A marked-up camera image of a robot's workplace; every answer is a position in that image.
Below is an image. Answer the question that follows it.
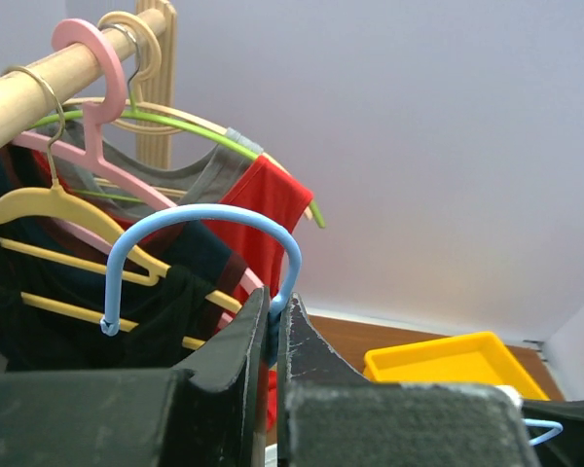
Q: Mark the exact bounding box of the pink plastic hanger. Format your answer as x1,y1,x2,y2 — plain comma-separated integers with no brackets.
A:
9,18,267,325

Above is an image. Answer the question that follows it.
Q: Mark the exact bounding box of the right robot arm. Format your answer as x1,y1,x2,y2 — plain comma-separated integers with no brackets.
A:
523,400,584,467

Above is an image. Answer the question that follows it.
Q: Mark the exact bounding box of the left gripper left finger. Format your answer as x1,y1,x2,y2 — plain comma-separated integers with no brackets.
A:
0,289,270,466

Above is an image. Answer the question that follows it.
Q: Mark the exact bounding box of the yellow plastic bin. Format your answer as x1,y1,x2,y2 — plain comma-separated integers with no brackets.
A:
363,331,549,401

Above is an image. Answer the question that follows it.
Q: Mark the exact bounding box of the wooden clothes rack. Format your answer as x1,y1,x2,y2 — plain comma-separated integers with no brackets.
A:
0,0,179,171

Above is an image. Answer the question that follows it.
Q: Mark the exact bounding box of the dark navy maroon garment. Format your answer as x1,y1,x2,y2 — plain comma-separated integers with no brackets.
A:
0,143,254,341

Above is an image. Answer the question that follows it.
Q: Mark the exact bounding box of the black tank top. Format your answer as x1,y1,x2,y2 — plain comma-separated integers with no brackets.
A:
0,218,222,371

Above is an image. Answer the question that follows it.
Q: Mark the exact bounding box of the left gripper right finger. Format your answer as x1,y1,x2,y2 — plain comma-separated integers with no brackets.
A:
277,294,539,466

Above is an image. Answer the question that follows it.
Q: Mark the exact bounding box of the yellow plastic hanger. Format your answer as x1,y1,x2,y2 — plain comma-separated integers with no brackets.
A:
0,66,241,325

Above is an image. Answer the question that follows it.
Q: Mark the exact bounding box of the green hanger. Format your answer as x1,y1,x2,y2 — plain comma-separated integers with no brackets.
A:
30,97,326,229

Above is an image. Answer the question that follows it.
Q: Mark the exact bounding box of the red tank top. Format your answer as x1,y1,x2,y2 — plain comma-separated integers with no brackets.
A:
28,150,315,432

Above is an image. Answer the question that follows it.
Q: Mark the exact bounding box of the beige wooden hanger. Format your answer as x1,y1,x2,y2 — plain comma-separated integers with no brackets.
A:
62,10,317,223

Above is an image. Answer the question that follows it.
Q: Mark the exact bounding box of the grey tank top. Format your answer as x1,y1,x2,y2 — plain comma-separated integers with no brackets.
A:
55,141,252,221

